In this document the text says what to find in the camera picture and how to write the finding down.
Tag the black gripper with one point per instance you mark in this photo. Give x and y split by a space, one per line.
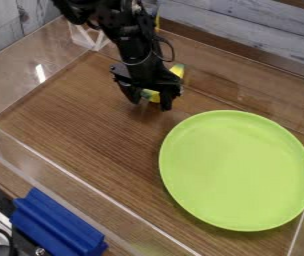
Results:
137 78

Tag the yellow toy banana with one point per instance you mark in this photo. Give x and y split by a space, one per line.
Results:
151 95

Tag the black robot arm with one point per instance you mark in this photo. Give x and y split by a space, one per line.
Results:
130 27

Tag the green plastic plate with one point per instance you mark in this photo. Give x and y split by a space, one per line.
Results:
233 168

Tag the yellow labelled tin can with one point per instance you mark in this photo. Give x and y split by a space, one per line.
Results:
157 23

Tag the blue plastic clamp block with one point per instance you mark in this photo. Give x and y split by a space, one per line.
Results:
55 228

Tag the clear acrylic wall panels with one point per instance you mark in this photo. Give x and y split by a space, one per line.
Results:
78 142

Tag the clear acrylic corner bracket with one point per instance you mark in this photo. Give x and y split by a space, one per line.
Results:
89 38

